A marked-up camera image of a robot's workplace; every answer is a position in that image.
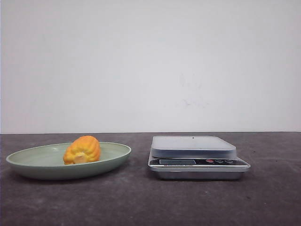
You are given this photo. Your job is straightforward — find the yellow corn cob piece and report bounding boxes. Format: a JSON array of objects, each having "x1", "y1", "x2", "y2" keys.
[{"x1": 63, "y1": 136, "x2": 101, "y2": 165}]

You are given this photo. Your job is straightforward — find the silver digital kitchen scale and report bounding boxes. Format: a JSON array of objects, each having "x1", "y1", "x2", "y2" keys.
[{"x1": 148, "y1": 136, "x2": 251, "y2": 180}]

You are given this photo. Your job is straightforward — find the green oval plate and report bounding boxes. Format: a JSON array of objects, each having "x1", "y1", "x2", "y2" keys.
[{"x1": 6, "y1": 142, "x2": 131, "y2": 180}]

